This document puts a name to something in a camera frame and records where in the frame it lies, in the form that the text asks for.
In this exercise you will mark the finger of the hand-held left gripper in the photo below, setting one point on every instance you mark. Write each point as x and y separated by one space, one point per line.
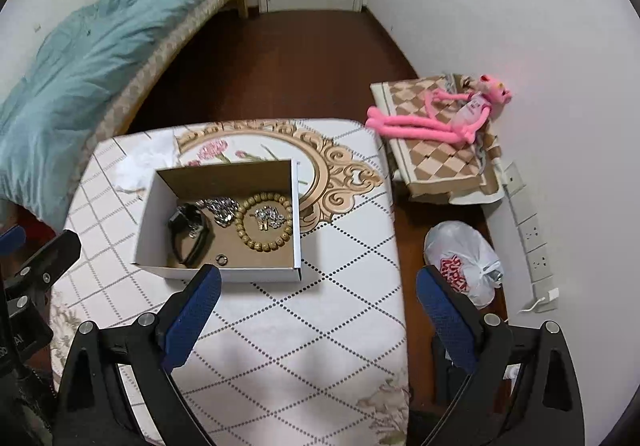
50 257
12 240

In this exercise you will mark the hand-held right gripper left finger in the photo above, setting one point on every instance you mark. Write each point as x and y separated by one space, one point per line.
192 316

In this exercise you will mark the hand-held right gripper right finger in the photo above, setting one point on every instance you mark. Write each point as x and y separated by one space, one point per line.
445 316

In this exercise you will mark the cardboard box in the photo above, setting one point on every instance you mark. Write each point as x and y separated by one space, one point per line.
250 273

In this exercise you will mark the black fitness band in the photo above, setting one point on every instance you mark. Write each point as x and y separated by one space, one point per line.
185 218

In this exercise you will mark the white plastic bag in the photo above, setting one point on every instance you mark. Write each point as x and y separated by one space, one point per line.
460 266

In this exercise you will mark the crumpled white tissue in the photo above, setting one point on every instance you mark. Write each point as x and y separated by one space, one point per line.
512 372

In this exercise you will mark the patterned white tablecloth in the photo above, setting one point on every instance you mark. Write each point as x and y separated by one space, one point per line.
310 326

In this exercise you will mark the white power strip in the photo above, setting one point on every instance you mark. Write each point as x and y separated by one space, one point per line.
530 231

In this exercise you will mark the brown diamond patterned cloth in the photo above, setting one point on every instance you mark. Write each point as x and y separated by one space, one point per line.
440 160

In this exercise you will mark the blue duvet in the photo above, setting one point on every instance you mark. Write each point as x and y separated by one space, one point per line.
75 75

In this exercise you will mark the pink plush toy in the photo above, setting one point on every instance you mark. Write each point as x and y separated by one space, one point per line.
425 125

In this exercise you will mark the patterned bed mattress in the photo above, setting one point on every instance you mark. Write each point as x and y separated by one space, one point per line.
155 60

